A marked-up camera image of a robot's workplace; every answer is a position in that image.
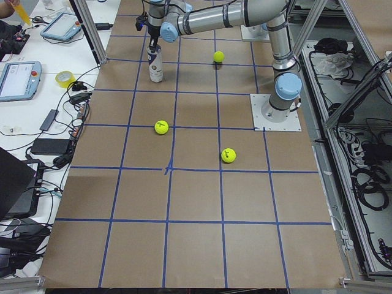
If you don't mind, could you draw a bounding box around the teach pendant near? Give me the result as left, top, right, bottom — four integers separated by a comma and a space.
1, 61, 42, 102

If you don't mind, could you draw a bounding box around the tennis ball centre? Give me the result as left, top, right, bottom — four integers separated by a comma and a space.
213, 51, 225, 63

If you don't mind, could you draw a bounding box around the black power adapter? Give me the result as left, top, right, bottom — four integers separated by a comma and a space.
31, 138, 70, 156

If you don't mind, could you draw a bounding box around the clear tennis ball can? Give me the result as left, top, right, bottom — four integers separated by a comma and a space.
147, 45, 163, 83

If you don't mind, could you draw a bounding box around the tennis ball lower left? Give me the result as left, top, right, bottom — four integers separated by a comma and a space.
220, 148, 236, 164

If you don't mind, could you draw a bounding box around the yellow tape roll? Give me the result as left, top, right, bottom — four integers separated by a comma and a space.
55, 70, 76, 89

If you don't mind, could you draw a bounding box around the aluminium frame post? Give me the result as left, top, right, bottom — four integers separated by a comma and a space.
69, 0, 107, 65

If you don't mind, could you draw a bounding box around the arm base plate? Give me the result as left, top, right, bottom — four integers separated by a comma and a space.
250, 94, 301, 132
241, 23, 270, 42

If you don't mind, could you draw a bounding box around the small black power brick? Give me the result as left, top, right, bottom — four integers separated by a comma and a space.
95, 23, 113, 31

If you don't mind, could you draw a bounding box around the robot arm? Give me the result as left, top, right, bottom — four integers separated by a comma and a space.
143, 1, 303, 123

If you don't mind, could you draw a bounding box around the tennis ball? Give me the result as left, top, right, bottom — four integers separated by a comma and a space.
213, 51, 225, 63
154, 120, 169, 135
220, 148, 236, 164

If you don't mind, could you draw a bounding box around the grey usb hub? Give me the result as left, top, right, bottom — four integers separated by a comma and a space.
39, 109, 59, 131

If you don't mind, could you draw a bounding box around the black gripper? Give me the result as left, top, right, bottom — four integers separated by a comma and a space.
148, 23, 160, 51

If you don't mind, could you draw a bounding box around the tennis ball upper left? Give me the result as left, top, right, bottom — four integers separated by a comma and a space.
154, 120, 169, 135

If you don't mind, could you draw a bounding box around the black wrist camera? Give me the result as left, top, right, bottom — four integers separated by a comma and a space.
135, 12, 148, 31

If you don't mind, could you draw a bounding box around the teach pendant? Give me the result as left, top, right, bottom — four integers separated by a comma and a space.
1, 61, 42, 102
40, 12, 81, 42

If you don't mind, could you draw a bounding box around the black laptop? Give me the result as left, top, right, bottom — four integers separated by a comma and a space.
1, 149, 43, 220

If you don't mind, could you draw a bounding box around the teach pendant far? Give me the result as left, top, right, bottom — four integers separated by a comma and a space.
40, 12, 81, 42

